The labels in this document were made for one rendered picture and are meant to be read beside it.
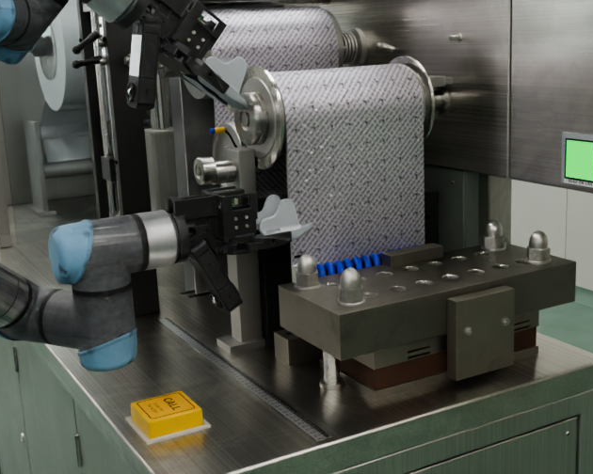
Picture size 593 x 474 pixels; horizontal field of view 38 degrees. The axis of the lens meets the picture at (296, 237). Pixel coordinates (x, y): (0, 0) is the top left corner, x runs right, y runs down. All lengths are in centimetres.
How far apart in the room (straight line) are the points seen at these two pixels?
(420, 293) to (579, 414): 31
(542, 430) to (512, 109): 46
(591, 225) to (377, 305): 340
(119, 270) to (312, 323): 26
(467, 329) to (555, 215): 347
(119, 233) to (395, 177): 44
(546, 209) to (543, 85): 340
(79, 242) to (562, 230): 370
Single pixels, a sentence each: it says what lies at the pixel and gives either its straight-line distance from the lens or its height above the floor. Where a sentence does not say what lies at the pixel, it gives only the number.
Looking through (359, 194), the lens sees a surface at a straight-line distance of 128.
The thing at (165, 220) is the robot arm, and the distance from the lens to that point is 112.
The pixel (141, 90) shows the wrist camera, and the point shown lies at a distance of 116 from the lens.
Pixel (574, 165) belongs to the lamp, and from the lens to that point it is 122.
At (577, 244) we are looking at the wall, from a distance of 453.
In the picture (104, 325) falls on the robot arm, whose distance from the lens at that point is 112.
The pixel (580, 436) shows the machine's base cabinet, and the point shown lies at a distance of 132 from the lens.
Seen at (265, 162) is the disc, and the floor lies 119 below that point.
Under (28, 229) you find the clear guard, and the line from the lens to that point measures 217.
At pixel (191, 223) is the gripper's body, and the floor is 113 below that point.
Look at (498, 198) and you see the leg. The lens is 163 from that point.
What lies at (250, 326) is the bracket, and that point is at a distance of 133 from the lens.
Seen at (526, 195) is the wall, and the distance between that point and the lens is 474.
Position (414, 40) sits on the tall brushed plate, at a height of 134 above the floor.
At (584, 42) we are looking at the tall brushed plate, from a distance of 121.
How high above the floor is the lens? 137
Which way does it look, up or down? 13 degrees down
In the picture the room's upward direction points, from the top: 3 degrees counter-clockwise
